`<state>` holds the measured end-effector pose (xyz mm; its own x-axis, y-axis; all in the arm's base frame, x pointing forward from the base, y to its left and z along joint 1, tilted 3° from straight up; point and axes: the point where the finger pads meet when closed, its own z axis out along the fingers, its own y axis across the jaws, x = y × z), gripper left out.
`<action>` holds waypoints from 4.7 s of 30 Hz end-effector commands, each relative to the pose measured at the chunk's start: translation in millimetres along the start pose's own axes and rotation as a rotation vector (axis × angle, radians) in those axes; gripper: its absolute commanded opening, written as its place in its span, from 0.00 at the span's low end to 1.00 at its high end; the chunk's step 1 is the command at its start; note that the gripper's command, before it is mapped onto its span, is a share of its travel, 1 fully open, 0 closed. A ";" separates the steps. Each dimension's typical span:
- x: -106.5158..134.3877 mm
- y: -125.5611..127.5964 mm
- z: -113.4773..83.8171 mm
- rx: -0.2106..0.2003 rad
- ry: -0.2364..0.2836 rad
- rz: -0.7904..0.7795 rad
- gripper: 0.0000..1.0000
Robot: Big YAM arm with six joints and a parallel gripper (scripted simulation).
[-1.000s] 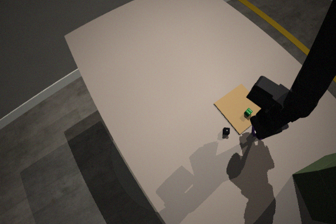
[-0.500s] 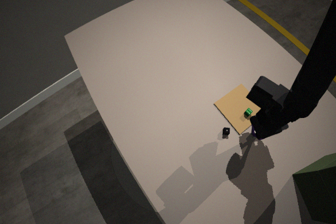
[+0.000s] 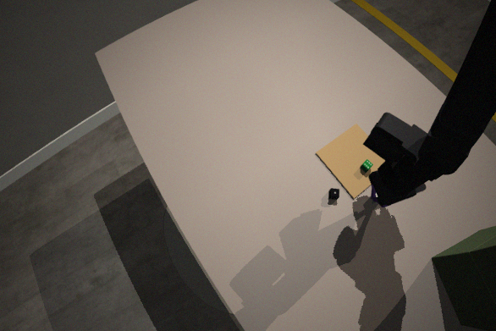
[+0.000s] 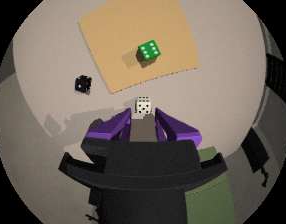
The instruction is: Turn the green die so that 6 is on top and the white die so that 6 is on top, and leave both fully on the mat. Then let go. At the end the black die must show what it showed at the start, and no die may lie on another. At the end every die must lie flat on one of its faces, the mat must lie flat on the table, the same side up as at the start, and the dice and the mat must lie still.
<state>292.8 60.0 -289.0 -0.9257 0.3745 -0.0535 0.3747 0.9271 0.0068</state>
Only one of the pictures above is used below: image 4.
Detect tan mat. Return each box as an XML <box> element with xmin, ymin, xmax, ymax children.
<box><xmin>78</xmin><ymin>0</ymin><xmax>200</xmax><ymax>94</ymax></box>

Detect green die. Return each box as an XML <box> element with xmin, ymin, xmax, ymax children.
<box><xmin>138</xmin><ymin>40</ymin><xmax>161</xmax><ymax>61</ymax></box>

